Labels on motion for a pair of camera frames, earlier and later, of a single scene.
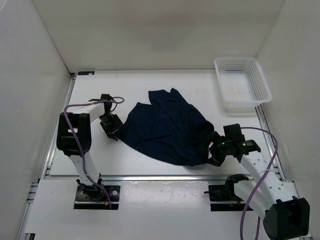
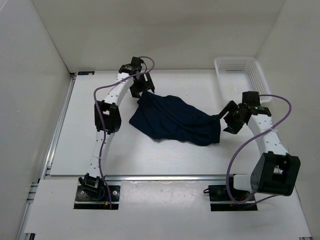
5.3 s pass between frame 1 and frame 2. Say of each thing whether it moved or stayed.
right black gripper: moved
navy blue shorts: moved
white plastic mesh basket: stayed
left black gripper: moved
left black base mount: stayed
